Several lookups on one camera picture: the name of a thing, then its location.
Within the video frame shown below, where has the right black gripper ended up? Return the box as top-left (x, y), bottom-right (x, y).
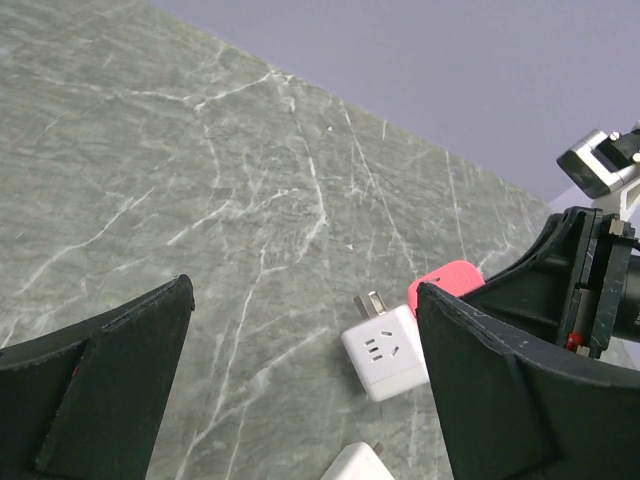
top-left (462, 207), bottom-right (639, 359)

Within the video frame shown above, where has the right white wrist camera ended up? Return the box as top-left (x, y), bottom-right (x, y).
top-left (556, 122), bottom-right (639, 221)

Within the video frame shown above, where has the grey cube adapter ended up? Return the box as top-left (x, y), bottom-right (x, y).
top-left (320, 442), bottom-right (395, 480)

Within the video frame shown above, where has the pink plug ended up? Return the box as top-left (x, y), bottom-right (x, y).
top-left (407, 260), bottom-right (485, 316)

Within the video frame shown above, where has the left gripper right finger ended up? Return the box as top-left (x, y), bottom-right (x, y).
top-left (417, 284), bottom-right (639, 479)

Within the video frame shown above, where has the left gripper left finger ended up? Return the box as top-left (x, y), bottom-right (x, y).
top-left (1, 275), bottom-right (194, 479)

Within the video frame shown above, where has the white socket cube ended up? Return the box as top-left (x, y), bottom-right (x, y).
top-left (341, 291), bottom-right (429, 402)

